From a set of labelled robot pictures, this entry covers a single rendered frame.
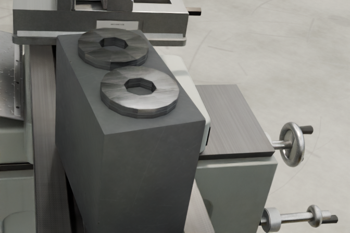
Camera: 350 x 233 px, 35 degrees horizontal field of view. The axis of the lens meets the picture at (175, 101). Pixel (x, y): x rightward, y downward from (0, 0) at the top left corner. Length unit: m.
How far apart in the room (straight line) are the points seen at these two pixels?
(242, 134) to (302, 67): 1.97
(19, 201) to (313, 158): 1.62
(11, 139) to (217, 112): 0.50
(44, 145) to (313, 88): 2.33
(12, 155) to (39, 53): 0.20
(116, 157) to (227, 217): 0.75
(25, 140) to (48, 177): 0.29
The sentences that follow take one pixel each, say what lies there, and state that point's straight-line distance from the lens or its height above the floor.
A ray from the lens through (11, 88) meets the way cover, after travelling 1.10.
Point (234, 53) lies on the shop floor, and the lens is 3.18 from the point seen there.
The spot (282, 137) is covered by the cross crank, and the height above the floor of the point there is 0.64.
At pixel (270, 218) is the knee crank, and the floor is 0.55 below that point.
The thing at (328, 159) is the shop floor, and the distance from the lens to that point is 2.55.
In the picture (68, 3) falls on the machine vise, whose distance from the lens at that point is 1.08.
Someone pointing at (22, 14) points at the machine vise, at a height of 1.00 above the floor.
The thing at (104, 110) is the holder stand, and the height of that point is 1.13.
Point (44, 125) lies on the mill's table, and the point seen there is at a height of 0.94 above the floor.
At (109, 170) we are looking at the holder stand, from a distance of 0.60.
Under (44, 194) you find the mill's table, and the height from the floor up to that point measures 0.94.
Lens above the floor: 1.48
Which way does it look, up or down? 34 degrees down
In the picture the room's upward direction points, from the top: 9 degrees clockwise
